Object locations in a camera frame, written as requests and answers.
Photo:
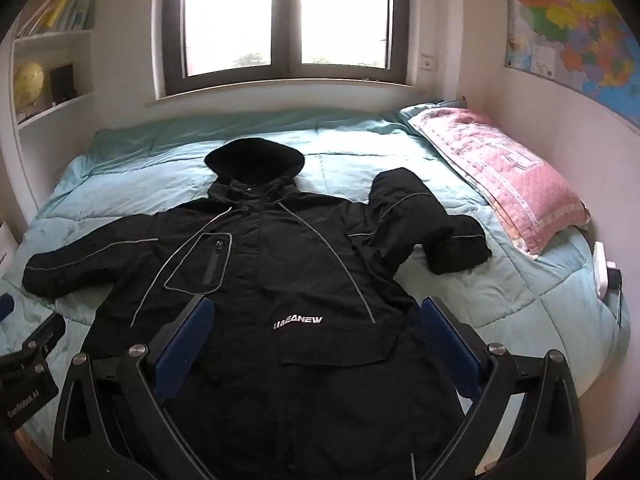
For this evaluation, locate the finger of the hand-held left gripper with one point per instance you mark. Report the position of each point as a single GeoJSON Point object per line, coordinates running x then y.
{"type": "Point", "coordinates": [46, 332]}
{"type": "Point", "coordinates": [5, 306]}

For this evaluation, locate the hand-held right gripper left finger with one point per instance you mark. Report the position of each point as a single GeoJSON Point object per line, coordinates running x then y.
{"type": "Point", "coordinates": [184, 347]}

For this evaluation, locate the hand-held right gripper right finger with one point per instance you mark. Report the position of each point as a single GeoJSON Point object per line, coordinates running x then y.
{"type": "Point", "coordinates": [450, 350]}

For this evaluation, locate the black hooded jacket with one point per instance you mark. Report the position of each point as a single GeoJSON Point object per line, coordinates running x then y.
{"type": "Point", "coordinates": [300, 270]}

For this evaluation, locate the white power adapter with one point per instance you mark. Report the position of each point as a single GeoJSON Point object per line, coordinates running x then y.
{"type": "Point", "coordinates": [602, 270]}

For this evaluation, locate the pink quilted pillow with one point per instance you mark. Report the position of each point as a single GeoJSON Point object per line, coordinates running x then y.
{"type": "Point", "coordinates": [500, 175]}

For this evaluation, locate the light blue quilt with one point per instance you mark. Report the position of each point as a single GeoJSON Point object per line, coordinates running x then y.
{"type": "Point", "coordinates": [350, 160]}

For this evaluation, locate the yellow globe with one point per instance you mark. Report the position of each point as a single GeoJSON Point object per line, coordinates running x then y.
{"type": "Point", "coordinates": [29, 85]}

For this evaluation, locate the small black box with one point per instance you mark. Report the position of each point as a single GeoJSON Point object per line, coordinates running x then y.
{"type": "Point", "coordinates": [62, 82]}

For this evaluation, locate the white bookshelf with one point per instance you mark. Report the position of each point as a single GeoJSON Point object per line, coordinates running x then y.
{"type": "Point", "coordinates": [85, 65]}

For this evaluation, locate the row of books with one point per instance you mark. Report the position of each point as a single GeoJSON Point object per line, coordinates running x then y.
{"type": "Point", "coordinates": [65, 7]}

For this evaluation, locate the dark framed window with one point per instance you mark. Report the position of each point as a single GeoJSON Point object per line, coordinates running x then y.
{"type": "Point", "coordinates": [288, 15]}

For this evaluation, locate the white wall socket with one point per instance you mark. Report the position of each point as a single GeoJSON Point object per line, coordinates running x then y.
{"type": "Point", "coordinates": [427, 61]}

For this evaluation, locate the colourful wall map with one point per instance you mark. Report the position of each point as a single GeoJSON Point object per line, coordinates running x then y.
{"type": "Point", "coordinates": [575, 25]}

